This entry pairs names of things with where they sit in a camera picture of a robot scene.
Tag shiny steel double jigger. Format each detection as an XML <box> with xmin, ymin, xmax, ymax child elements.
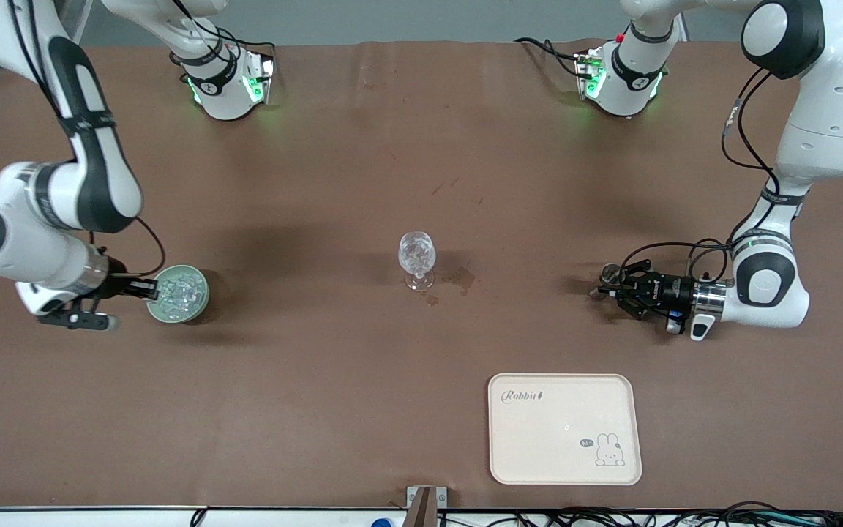
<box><xmin>590</xmin><ymin>263</ymin><xmax>624</xmax><ymax>300</ymax></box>

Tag pile of clear ice cubes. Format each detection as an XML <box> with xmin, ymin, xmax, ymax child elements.
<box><xmin>157</xmin><ymin>271</ymin><xmax>204</xmax><ymax>317</ymax></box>

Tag clear stemmed wine glass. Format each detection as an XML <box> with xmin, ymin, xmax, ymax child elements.
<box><xmin>397</xmin><ymin>231</ymin><xmax>438</xmax><ymax>292</ymax></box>

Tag pale green ceramic bowl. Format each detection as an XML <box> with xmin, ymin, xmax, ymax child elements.
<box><xmin>146</xmin><ymin>265</ymin><xmax>210</xmax><ymax>324</ymax></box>

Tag cream rabbit print tray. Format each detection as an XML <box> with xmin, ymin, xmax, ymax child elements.
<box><xmin>487</xmin><ymin>373</ymin><xmax>643</xmax><ymax>487</ymax></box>

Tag brown table mat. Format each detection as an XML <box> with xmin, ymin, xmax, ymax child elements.
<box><xmin>0</xmin><ymin>38</ymin><xmax>843</xmax><ymax>511</ymax></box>

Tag tangled black cable bundle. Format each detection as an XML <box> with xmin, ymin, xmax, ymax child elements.
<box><xmin>432</xmin><ymin>501</ymin><xmax>843</xmax><ymax>527</ymax></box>

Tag black left base cable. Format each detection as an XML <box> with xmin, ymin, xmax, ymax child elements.
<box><xmin>515</xmin><ymin>37</ymin><xmax>587</xmax><ymax>80</ymax></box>

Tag black base cable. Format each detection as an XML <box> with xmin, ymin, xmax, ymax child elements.
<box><xmin>515</xmin><ymin>37</ymin><xmax>587</xmax><ymax>80</ymax></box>
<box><xmin>213</xmin><ymin>26</ymin><xmax>277</xmax><ymax>63</ymax></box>

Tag black right base cable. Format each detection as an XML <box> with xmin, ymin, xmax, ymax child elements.
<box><xmin>213</xmin><ymin>26</ymin><xmax>277</xmax><ymax>63</ymax></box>

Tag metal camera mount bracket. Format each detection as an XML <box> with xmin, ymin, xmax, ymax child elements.
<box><xmin>406</xmin><ymin>485</ymin><xmax>449</xmax><ymax>527</ymax></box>

